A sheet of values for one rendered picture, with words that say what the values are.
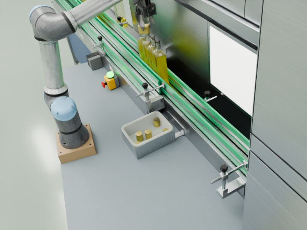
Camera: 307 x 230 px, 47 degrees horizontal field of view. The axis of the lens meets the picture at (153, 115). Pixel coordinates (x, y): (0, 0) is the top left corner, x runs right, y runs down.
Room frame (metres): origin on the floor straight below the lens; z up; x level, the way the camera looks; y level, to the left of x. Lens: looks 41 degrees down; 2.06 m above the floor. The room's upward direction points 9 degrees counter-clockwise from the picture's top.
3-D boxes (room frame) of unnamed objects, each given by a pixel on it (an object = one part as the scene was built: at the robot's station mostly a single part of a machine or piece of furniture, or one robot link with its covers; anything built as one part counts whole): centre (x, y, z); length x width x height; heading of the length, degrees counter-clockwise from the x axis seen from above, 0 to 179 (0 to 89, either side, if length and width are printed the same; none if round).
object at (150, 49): (1.64, -0.06, 0.99); 0.06 x 0.06 x 0.21; 23
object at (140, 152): (1.30, 0.02, 0.79); 0.27 x 0.17 x 0.08; 113
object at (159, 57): (1.59, -0.08, 0.99); 0.06 x 0.06 x 0.21; 23
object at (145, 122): (1.29, 0.04, 0.80); 0.22 x 0.17 x 0.09; 113
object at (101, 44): (1.97, 0.27, 0.94); 0.07 x 0.04 x 0.13; 113
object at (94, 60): (2.07, 0.33, 0.79); 0.08 x 0.08 x 0.08; 23
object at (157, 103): (1.45, -0.02, 0.85); 0.09 x 0.04 x 0.07; 113
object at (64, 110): (1.34, 0.42, 0.98); 0.13 x 0.12 x 0.14; 23
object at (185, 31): (1.41, -0.30, 1.15); 0.90 x 0.03 x 0.34; 23
